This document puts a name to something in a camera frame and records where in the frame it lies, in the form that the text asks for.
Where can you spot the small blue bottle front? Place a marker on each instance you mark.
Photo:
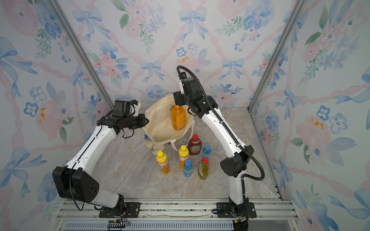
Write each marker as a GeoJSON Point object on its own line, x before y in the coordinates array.
{"type": "Point", "coordinates": [188, 168]}

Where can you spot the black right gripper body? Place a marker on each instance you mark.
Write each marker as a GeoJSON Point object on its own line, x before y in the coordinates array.
{"type": "Point", "coordinates": [183, 99]}

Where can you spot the aluminium corner post left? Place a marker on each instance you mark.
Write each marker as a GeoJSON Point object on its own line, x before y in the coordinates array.
{"type": "Point", "coordinates": [76, 44]}

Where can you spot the orange bottle yellow cap right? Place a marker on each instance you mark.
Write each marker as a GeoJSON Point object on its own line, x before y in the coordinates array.
{"type": "Point", "coordinates": [183, 155]}

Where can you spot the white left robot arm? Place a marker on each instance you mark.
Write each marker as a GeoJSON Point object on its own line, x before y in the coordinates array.
{"type": "Point", "coordinates": [75, 181]}

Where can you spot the small blue bottle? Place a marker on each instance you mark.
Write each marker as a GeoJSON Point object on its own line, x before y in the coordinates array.
{"type": "Point", "coordinates": [206, 151]}
{"type": "Point", "coordinates": [188, 168]}

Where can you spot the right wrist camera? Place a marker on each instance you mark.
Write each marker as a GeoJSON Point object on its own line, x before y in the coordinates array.
{"type": "Point", "coordinates": [181, 87]}

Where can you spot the orange bottle yellow cap left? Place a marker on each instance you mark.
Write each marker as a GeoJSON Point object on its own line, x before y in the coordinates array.
{"type": "Point", "coordinates": [162, 161]}

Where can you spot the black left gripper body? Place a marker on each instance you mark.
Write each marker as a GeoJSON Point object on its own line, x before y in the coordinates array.
{"type": "Point", "coordinates": [137, 122]}

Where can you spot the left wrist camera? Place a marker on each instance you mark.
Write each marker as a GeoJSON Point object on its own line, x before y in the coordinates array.
{"type": "Point", "coordinates": [126, 108]}

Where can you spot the orange pump soap bottle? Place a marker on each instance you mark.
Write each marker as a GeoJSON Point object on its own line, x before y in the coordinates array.
{"type": "Point", "coordinates": [178, 117]}

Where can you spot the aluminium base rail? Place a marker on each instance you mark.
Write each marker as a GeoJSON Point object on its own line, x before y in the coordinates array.
{"type": "Point", "coordinates": [182, 215]}

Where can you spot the cream canvas shopping bag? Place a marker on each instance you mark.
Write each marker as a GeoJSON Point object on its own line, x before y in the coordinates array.
{"type": "Point", "coordinates": [159, 133]}

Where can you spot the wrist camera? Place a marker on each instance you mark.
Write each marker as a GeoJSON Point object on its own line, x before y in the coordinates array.
{"type": "Point", "coordinates": [181, 87]}
{"type": "Point", "coordinates": [126, 108]}

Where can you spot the aluminium corner post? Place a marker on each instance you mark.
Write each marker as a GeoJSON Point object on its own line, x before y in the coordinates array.
{"type": "Point", "coordinates": [76, 44]}
{"type": "Point", "coordinates": [292, 20]}

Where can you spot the orange bottle yellow cap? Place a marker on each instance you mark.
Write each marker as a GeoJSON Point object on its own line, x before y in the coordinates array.
{"type": "Point", "coordinates": [162, 161]}
{"type": "Point", "coordinates": [183, 155]}

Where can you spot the green soap bottle red cap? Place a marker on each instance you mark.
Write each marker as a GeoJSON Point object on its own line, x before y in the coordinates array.
{"type": "Point", "coordinates": [203, 169]}

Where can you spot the dark red soap bottle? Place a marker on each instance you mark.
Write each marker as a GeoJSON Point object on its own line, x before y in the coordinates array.
{"type": "Point", "coordinates": [194, 145]}

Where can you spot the aluminium corner post right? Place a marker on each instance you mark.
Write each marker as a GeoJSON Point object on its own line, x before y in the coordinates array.
{"type": "Point", "coordinates": [292, 20]}

